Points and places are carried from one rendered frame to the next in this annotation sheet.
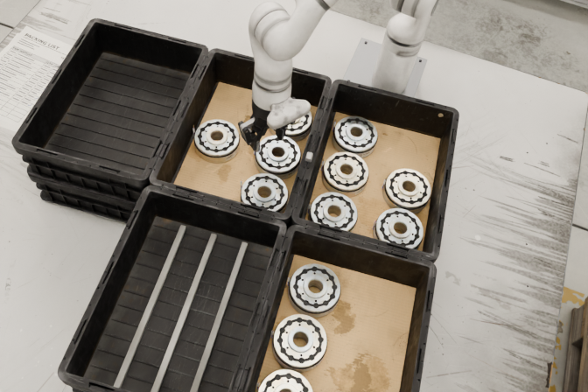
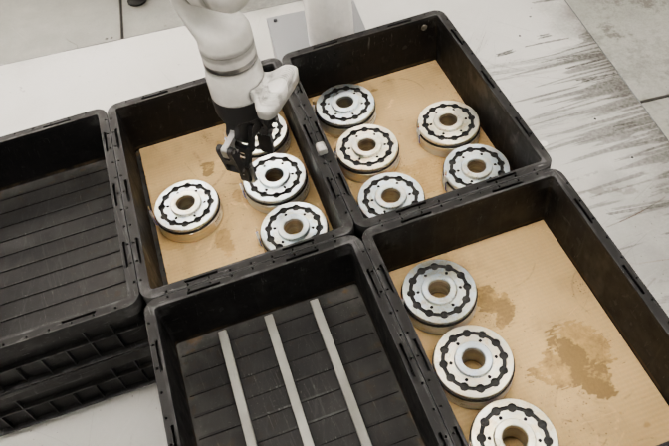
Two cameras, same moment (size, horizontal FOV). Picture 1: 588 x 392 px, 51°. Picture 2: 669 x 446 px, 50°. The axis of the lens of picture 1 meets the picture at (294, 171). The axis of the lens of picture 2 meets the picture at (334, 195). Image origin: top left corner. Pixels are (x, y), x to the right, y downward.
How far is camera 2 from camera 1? 36 cm
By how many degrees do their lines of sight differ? 13
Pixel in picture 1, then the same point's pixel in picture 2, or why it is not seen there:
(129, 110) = (47, 247)
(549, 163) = (548, 32)
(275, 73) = (236, 39)
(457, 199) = not seen: hidden behind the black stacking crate
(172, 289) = (266, 415)
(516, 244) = (585, 124)
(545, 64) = not seen: outside the picture
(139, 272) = (207, 425)
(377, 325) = (538, 286)
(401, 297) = (537, 240)
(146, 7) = not seen: outside the picture
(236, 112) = (186, 168)
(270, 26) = not seen: outside the picture
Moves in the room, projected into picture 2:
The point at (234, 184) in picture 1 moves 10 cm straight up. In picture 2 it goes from (246, 245) to (233, 205)
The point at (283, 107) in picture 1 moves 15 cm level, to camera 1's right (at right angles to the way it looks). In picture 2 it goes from (265, 86) to (368, 44)
